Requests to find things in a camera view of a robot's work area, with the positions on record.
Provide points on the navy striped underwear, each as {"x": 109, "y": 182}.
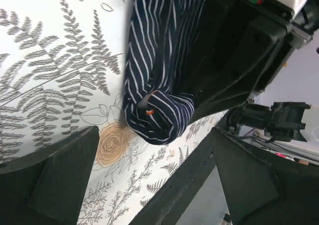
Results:
{"x": 162, "y": 35}

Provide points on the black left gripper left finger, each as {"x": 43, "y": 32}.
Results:
{"x": 47, "y": 187}

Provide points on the floral patterned table mat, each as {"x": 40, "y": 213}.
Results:
{"x": 62, "y": 67}

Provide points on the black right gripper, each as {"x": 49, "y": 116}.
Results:
{"x": 242, "y": 46}

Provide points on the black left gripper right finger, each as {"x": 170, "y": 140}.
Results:
{"x": 262, "y": 188}

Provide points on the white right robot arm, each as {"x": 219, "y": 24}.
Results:
{"x": 284, "y": 121}

